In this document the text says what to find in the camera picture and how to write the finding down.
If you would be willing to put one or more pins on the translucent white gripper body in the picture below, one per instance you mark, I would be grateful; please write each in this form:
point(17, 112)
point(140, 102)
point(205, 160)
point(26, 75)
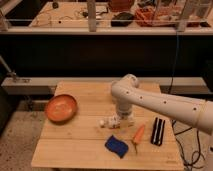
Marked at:
point(125, 120)

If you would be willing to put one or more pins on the white plastic bottle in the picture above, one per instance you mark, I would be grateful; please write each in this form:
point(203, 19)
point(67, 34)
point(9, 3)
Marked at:
point(109, 122)

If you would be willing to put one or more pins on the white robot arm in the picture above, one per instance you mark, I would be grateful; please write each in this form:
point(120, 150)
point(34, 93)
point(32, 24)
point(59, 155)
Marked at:
point(193, 112)

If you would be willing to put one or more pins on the orange toy carrot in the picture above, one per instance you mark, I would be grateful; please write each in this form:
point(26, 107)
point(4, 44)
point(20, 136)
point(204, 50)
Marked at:
point(137, 137)

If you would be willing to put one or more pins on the blue sponge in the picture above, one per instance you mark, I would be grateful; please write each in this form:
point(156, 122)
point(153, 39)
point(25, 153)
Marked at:
point(116, 146)

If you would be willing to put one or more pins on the black white striped eraser block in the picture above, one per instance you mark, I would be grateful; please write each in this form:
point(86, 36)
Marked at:
point(158, 132)

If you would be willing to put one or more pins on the orange wooden bowl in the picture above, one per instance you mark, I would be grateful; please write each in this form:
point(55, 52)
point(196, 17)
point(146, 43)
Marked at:
point(61, 108)

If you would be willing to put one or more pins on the black object on shelf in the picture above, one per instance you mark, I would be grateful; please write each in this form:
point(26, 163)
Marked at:
point(122, 19)

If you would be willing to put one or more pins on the orange basket on shelf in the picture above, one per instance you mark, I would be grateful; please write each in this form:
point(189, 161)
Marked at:
point(148, 18)

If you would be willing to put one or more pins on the metal clamp bracket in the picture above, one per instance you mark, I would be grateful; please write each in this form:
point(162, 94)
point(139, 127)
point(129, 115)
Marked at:
point(12, 74)

